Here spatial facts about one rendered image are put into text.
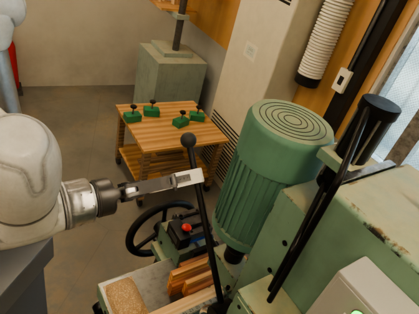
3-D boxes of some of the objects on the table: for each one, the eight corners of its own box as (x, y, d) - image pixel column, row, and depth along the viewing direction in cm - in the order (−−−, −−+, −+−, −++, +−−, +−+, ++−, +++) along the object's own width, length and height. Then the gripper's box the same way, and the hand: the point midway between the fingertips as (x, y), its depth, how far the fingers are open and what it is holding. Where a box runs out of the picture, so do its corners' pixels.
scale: (288, 261, 108) (288, 261, 108) (291, 265, 107) (291, 265, 107) (144, 330, 81) (144, 329, 81) (146, 335, 80) (146, 334, 80)
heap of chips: (131, 275, 98) (132, 270, 96) (149, 313, 90) (150, 308, 88) (102, 286, 93) (103, 280, 91) (118, 327, 85) (119, 322, 84)
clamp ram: (201, 243, 112) (206, 226, 107) (212, 261, 108) (219, 243, 102) (177, 252, 107) (182, 234, 102) (188, 271, 103) (194, 253, 97)
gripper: (83, 219, 76) (168, 197, 87) (113, 217, 55) (220, 189, 66) (76, 186, 76) (162, 169, 87) (103, 172, 55) (212, 152, 66)
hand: (183, 179), depth 76 cm, fingers open, 13 cm apart
